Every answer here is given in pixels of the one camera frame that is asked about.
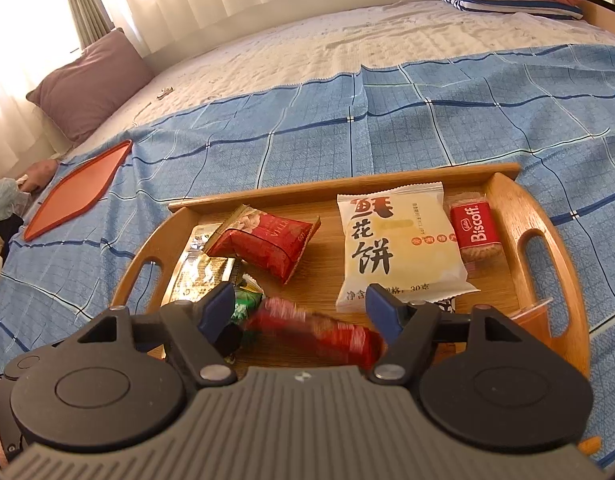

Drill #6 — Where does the grey green drape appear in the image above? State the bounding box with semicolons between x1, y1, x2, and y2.
61;0;115;47

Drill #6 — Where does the white quilted bedspread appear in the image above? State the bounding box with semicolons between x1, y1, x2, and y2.
62;0;615;166

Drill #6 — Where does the clear brown pastry packet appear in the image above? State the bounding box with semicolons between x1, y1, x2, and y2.
507;299;554;343

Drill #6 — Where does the red snack packet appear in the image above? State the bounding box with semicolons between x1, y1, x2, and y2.
206;204;321;286

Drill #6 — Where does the blue checked bedsheet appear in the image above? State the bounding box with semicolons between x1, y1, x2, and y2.
0;42;615;471

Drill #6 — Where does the white flower cake packet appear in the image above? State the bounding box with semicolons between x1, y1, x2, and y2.
336;181;481;313

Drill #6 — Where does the pink cushion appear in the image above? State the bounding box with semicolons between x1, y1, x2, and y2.
18;158;59;194

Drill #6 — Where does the wooden tray with handles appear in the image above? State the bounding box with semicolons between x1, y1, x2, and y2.
110;162;591;378

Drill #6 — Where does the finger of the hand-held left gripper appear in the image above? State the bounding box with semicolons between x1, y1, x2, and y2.
214;322;244;358

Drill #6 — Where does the wooden bed frame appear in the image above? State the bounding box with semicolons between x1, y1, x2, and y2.
581;0;615;43

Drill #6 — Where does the dark cloth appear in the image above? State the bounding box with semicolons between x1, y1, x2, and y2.
0;214;24;241

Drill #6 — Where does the light blue plastic bag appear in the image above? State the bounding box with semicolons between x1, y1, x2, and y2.
0;177;30;223

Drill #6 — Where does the red plastic tray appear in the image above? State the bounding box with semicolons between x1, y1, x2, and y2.
22;139;134;241

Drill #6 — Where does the gold packet with white label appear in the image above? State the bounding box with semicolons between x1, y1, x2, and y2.
188;224;224;258

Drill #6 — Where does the green pea packet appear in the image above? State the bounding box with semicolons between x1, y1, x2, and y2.
230;274;265;328

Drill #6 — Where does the purple pillow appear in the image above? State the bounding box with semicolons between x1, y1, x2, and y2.
26;27;155;147

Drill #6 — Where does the red biscuit packet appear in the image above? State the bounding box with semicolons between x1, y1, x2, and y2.
244;296;385;372
449;200;503;266

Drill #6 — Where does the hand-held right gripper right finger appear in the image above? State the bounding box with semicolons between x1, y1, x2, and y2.
366;284;538;387

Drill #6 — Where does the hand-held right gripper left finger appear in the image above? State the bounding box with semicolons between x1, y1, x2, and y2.
77;282;238;388

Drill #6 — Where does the gold packet with black print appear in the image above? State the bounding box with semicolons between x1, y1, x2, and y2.
171;254;238;306

